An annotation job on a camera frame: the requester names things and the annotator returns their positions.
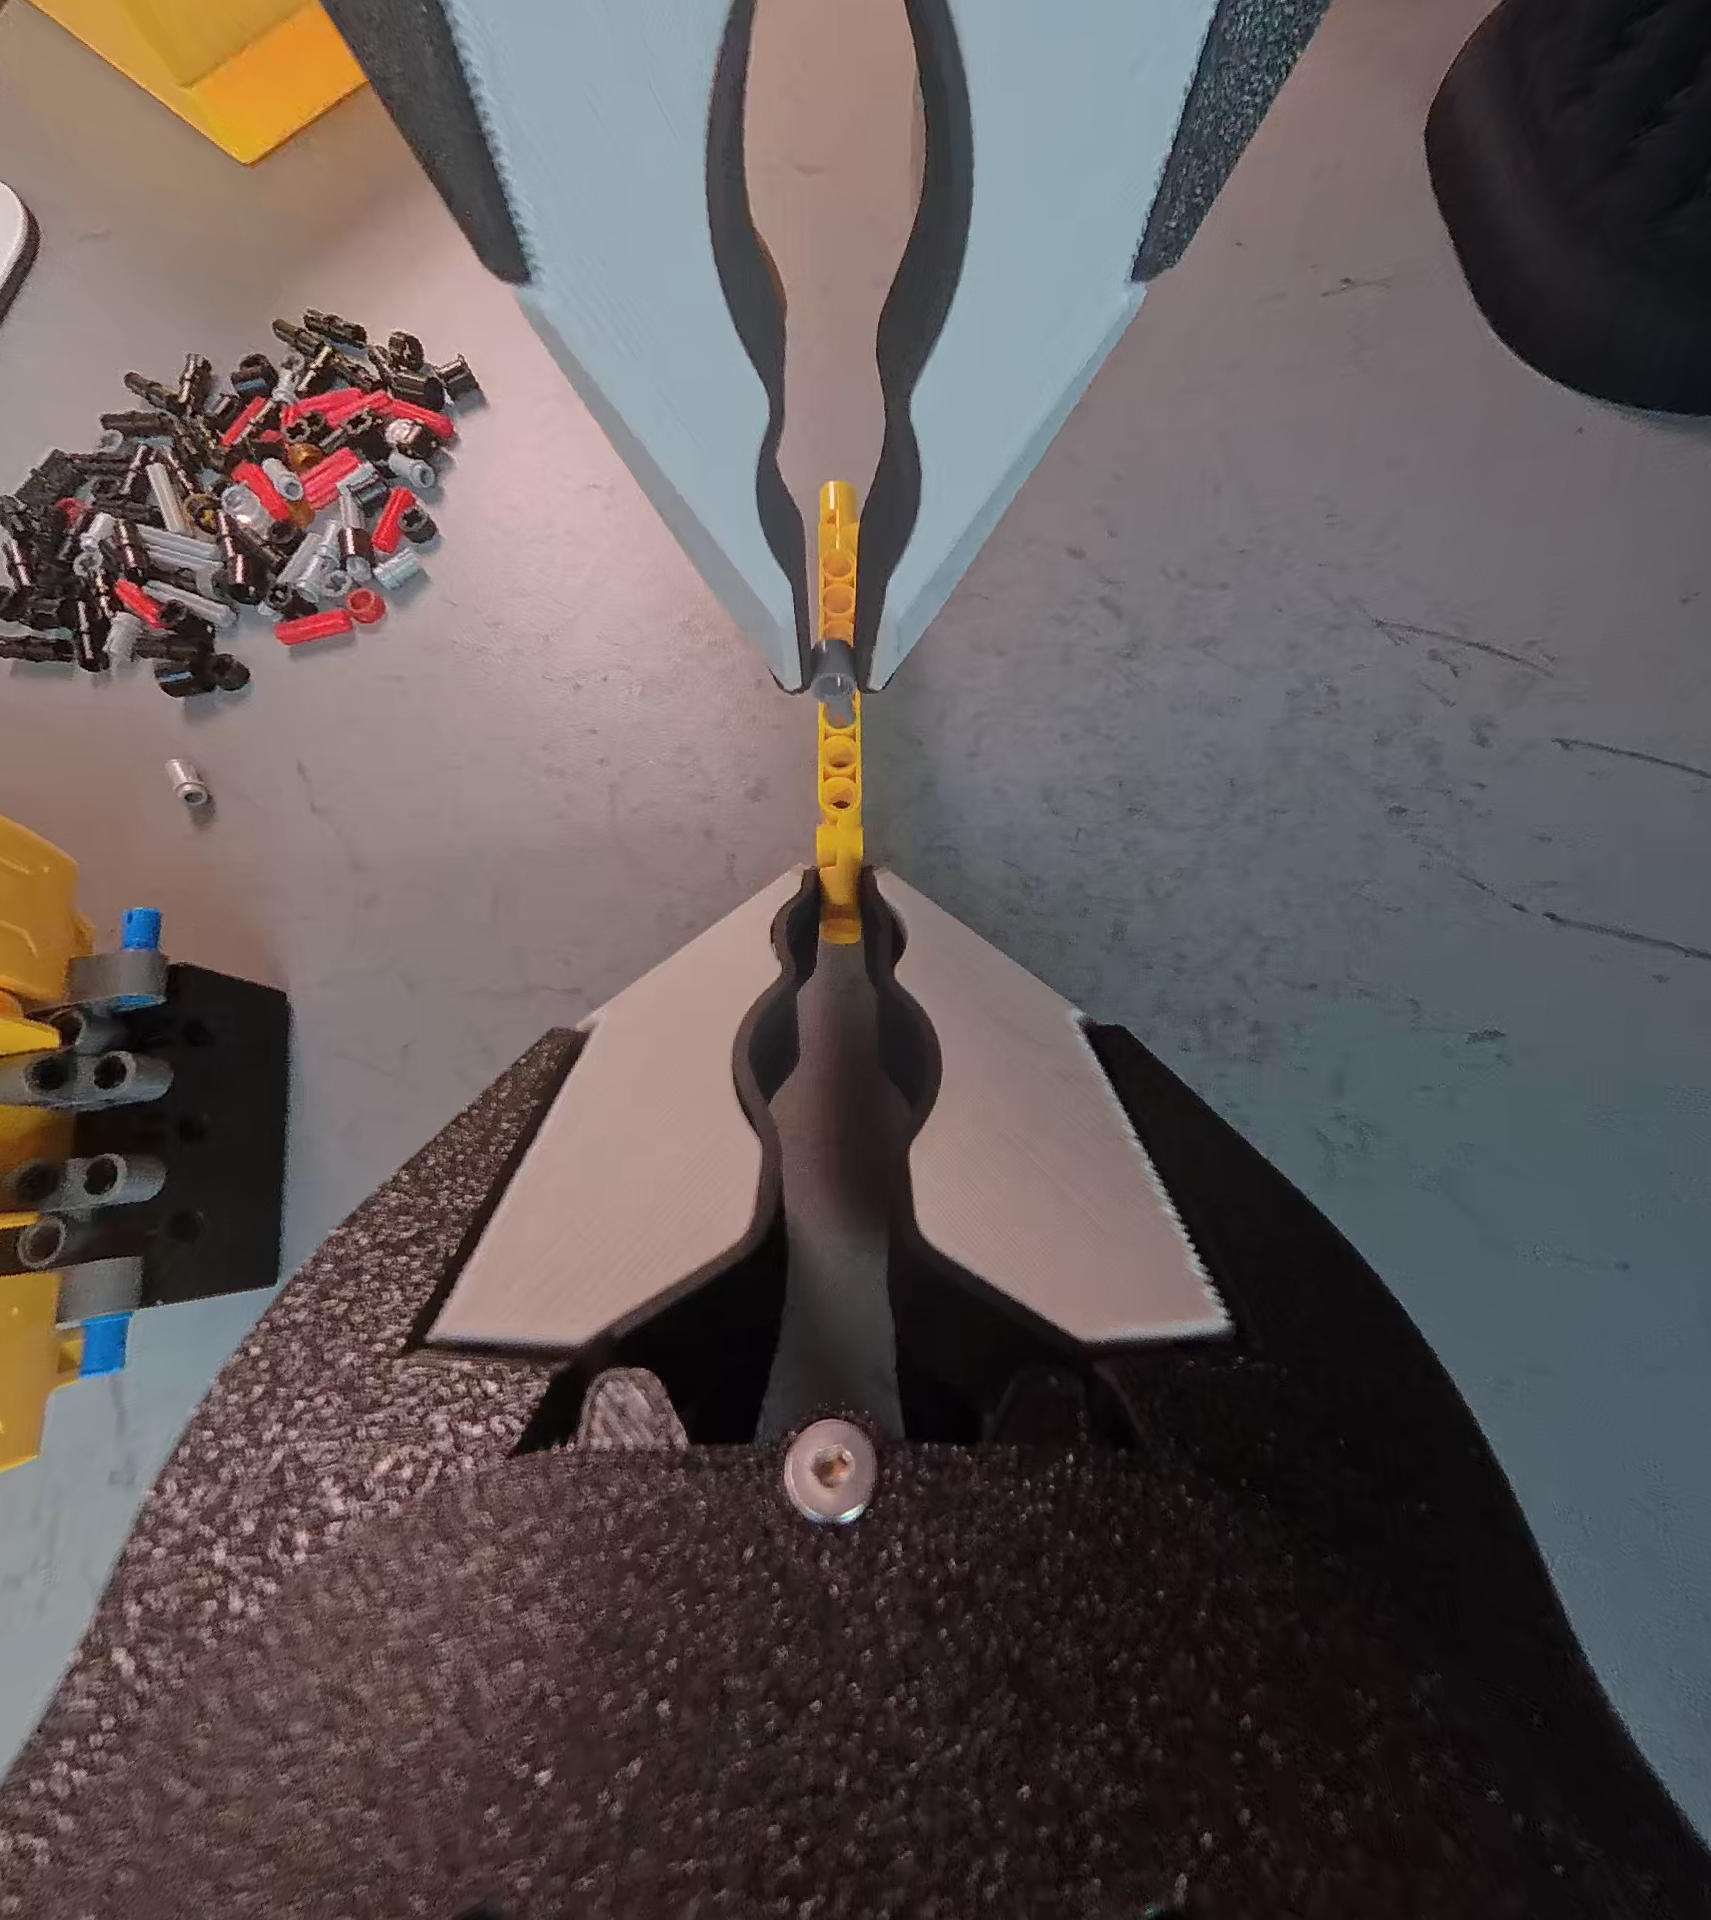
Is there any pile of lego pins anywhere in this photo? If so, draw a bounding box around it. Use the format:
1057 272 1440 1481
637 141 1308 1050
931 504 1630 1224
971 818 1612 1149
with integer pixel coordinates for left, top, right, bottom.
0 306 485 700

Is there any long yellow lego beam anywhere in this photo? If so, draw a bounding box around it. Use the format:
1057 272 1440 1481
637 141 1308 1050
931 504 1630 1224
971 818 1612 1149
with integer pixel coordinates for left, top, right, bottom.
813 480 869 947

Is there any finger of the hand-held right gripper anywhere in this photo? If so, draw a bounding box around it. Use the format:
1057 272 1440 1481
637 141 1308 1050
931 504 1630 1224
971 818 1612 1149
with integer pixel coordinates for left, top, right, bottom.
441 0 815 695
855 0 1222 695

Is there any yellow bin with small parts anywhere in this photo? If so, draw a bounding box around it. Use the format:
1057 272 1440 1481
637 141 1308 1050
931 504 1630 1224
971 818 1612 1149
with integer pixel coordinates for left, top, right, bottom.
29 0 373 167

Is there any yellow lego robot model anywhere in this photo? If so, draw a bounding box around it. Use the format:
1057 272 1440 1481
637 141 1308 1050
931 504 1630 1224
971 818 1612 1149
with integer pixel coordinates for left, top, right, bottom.
0 764 293 1510

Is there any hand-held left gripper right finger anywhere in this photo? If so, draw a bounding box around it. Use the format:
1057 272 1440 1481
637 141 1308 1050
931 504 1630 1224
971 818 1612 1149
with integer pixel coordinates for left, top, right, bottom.
861 866 1234 1355

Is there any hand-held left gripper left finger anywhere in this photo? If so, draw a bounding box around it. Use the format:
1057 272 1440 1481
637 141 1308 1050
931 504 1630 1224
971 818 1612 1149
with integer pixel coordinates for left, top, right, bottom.
423 866 823 1364

